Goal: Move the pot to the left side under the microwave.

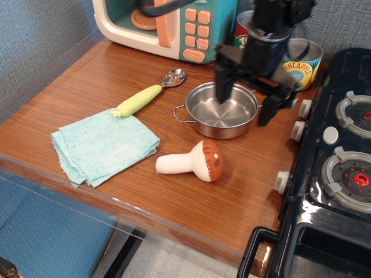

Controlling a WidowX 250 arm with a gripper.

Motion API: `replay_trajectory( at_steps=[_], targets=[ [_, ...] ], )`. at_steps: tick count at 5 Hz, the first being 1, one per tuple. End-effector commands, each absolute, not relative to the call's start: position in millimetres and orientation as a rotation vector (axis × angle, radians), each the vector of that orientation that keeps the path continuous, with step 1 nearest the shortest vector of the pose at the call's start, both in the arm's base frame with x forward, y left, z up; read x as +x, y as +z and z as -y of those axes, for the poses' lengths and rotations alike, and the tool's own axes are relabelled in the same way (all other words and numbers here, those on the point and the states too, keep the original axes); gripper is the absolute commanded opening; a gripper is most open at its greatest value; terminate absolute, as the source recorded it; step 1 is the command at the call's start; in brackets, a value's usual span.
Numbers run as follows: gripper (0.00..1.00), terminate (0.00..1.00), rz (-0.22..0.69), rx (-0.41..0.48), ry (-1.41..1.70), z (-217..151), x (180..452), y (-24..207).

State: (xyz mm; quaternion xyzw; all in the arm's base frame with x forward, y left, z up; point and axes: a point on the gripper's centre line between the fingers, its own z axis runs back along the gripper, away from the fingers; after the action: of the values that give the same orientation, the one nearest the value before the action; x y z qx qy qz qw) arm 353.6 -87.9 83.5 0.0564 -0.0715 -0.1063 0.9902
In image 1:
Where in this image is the light teal folded cloth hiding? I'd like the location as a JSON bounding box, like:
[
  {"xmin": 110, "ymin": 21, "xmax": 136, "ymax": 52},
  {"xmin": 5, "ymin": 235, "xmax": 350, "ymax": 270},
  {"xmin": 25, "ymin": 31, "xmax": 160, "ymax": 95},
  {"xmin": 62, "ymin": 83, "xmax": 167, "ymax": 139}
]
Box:
[{"xmin": 51, "ymin": 110, "xmax": 160, "ymax": 187}]

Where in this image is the teal toy microwave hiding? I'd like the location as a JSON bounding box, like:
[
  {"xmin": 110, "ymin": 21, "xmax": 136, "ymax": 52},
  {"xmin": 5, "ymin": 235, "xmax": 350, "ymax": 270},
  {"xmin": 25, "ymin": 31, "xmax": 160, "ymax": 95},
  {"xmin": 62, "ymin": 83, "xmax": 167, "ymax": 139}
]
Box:
[{"xmin": 93, "ymin": 1, "xmax": 237, "ymax": 64}]

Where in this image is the plush brown white mushroom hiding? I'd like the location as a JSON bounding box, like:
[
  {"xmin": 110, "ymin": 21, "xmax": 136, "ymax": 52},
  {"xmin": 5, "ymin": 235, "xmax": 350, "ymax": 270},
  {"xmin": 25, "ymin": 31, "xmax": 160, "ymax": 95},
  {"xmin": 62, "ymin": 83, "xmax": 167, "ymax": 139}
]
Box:
[{"xmin": 155, "ymin": 140, "xmax": 224, "ymax": 182}]

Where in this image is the black toy stove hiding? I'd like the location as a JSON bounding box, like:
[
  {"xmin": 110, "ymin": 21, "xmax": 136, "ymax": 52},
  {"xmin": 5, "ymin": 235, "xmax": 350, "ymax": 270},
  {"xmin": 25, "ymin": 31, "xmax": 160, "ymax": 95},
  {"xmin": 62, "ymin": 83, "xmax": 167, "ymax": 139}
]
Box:
[{"xmin": 238, "ymin": 48, "xmax": 370, "ymax": 277}]

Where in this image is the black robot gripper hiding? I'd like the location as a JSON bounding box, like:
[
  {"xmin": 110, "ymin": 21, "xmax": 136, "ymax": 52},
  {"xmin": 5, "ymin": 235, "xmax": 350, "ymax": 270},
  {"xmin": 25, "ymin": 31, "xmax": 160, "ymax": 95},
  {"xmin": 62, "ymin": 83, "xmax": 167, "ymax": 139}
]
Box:
[{"xmin": 213, "ymin": 27, "xmax": 302, "ymax": 127}]

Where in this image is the small stainless steel pot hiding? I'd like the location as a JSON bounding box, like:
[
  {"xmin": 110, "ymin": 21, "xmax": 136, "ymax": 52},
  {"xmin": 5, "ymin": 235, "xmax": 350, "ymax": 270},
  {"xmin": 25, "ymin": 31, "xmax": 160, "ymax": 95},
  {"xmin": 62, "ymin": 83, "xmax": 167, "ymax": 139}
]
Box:
[{"xmin": 173, "ymin": 82, "xmax": 261, "ymax": 140}]

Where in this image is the tomato sauce can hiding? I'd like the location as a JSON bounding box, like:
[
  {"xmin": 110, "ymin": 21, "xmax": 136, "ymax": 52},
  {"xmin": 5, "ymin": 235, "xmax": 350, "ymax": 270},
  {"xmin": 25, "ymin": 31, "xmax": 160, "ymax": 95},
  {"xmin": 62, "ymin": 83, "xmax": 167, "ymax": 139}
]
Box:
[{"xmin": 233, "ymin": 10, "xmax": 254, "ymax": 49}]

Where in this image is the pineapple slices can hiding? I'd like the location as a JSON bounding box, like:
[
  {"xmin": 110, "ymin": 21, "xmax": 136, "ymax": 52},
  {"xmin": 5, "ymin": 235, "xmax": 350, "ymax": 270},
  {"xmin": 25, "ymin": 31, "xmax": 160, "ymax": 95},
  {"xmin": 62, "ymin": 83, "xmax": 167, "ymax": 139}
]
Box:
[{"xmin": 283, "ymin": 38, "xmax": 323, "ymax": 91}]

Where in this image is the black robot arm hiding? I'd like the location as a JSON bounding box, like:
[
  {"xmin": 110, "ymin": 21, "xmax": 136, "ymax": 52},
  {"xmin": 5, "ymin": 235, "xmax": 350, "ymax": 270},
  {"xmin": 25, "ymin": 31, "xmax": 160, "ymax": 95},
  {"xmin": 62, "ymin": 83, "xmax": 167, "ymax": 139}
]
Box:
[{"xmin": 213, "ymin": 1, "xmax": 315, "ymax": 126}]

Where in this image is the black braided cable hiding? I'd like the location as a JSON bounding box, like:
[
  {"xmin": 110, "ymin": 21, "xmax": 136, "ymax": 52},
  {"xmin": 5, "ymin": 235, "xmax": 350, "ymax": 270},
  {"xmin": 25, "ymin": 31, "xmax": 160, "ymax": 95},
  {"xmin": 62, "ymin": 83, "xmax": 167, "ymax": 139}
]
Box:
[{"xmin": 136, "ymin": 0, "xmax": 201, "ymax": 17}]

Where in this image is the green handled metal spoon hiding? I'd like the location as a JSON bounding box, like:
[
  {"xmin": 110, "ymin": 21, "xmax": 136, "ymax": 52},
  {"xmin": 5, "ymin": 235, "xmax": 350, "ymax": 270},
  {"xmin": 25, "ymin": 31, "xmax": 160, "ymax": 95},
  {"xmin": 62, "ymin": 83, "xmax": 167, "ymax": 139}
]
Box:
[{"xmin": 110, "ymin": 68, "xmax": 186, "ymax": 118}]

